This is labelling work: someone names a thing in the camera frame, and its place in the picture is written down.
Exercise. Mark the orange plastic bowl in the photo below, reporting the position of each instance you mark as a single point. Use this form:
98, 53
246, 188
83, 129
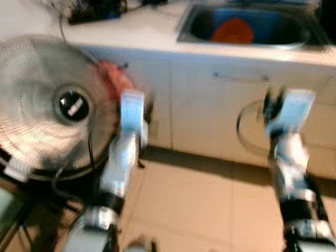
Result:
233, 32

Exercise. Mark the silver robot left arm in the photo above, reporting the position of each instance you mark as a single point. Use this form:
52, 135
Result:
121, 163

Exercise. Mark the black kitchen appliance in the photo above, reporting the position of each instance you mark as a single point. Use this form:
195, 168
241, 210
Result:
328, 21

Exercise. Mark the white drawer front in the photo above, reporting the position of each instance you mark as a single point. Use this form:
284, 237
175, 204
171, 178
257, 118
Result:
220, 115

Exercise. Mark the stainless steel sink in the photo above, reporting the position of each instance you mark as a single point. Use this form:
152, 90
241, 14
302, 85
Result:
283, 26

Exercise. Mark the white cabinet door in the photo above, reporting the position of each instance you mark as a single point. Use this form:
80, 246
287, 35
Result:
160, 94

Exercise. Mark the red plastic bag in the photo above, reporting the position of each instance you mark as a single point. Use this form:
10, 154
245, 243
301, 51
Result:
115, 79

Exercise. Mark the black robot left foot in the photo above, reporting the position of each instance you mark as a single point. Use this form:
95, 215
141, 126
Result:
142, 245

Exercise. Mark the black power strip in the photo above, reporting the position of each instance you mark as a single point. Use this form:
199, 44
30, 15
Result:
97, 11

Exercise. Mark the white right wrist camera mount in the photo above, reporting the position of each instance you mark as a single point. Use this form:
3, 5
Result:
296, 110

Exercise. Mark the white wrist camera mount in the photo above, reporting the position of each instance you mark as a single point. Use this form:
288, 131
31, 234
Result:
296, 110
132, 110

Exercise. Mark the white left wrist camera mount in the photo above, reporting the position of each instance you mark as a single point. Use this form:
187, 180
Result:
132, 110

